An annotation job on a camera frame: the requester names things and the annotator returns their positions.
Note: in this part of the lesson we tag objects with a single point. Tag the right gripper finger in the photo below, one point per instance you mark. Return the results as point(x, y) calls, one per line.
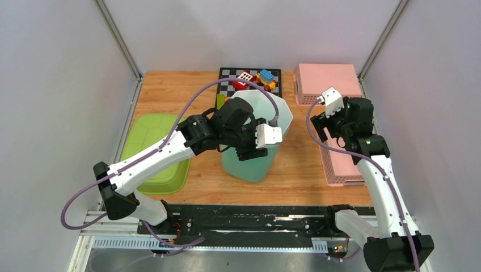
point(319, 128)
point(319, 121)

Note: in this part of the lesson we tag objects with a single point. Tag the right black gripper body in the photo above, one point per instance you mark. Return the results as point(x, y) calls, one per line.
point(337, 126)

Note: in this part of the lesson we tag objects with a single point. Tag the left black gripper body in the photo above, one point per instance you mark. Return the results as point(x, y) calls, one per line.
point(245, 137)

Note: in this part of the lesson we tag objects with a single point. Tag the green bin with white liner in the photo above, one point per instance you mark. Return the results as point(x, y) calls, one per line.
point(255, 170)

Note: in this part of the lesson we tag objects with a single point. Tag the pink perforated plastic basket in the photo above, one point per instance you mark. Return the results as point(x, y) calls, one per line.
point(339, 169)

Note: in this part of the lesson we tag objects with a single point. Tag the large green plastic container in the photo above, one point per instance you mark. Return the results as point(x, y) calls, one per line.
point(150, 163)

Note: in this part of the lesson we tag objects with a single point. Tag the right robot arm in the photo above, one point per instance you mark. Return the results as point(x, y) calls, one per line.
point(395, 244)

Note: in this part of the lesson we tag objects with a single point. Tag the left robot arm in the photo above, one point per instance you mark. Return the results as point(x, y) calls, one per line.
point(233, 125)

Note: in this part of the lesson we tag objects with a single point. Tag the green flat toy brick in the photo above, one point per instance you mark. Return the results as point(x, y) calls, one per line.
point(220, 100)

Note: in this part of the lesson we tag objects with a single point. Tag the black grey checkerboard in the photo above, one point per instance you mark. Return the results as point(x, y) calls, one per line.
point(227, 89)

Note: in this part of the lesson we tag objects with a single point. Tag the red window toy brick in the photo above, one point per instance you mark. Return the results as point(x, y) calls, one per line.
point(242, 79)

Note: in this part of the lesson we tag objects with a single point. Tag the blue yellow toy car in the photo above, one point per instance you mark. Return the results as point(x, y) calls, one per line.
point(266, 78)

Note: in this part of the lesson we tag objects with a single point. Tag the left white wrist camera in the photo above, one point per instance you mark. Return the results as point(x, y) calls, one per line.
point(266, 135)

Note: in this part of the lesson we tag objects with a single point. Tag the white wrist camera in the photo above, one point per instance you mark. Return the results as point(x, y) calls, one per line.
point(266, 135)
point(332, 100)

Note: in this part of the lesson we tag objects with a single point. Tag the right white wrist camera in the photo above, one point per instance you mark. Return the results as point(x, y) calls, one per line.
point(332, 100)

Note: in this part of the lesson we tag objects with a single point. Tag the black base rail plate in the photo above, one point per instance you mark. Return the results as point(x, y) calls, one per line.
point(244, 226)

